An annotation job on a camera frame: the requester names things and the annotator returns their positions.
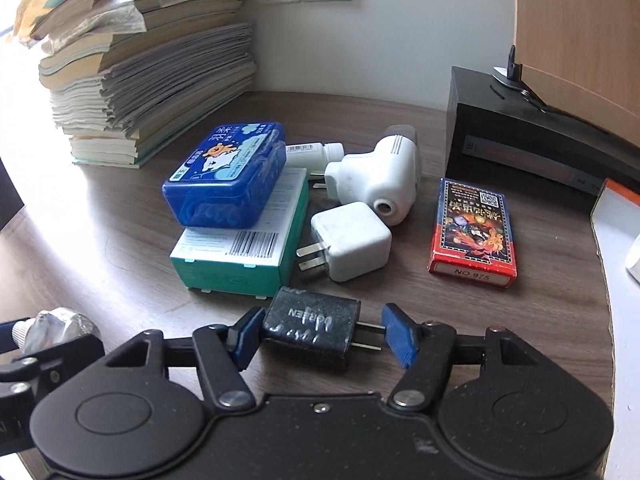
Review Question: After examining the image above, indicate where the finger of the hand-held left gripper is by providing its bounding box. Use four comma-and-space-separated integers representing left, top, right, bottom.
0, 317, 107, 403

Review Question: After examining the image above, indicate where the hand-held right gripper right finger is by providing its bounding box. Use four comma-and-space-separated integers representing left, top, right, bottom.
381, 304, 540, 411

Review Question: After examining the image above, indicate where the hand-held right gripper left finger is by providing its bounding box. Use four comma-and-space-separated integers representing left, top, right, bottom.
102, 305, 267, 411

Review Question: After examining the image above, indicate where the silver foil ball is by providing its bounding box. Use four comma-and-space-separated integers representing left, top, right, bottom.
29, 307, 99, 357

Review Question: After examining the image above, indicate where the black plug charger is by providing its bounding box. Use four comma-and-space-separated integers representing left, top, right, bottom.
261, 286, 387, 373

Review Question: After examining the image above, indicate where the white plug-in mosquito repellent heater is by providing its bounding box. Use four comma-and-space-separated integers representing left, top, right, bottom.
312, 124, 422, 227

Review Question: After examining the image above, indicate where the green and white carton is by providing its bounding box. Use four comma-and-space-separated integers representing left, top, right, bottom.
169, 166, 311, 297

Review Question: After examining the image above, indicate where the white plug charger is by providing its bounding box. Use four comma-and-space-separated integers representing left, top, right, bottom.
296, 201, 392, 283

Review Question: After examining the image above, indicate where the red playing card box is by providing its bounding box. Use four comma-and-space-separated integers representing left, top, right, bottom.
427, 177, 518, 289

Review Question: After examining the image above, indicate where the blue plastic case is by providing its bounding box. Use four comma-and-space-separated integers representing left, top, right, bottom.
161, 120, 288, 227

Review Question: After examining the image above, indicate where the small white bottle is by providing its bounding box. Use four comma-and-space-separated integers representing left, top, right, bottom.
284, 141, 346, 170

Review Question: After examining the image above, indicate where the black desk riser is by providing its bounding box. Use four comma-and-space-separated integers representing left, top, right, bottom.
444, 65, 640, 196

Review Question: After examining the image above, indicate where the orange and white box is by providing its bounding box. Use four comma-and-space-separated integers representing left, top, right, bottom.
590, 177, 640, 411

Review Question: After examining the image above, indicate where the stack of books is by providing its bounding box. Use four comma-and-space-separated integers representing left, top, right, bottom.
39, 0, 258, 168

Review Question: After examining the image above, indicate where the crumpled clear plastic bag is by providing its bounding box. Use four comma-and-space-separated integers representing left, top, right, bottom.
30, 0, 261, 57

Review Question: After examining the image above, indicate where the wooden panel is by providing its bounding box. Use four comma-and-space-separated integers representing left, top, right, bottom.
512, 0, 640, 133

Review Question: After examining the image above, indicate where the metal wire clip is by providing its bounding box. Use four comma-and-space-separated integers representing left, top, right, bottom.
517, 85, 548, 111

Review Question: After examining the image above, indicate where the black panel bracket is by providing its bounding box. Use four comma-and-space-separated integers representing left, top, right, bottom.
492, 45, 525, 85

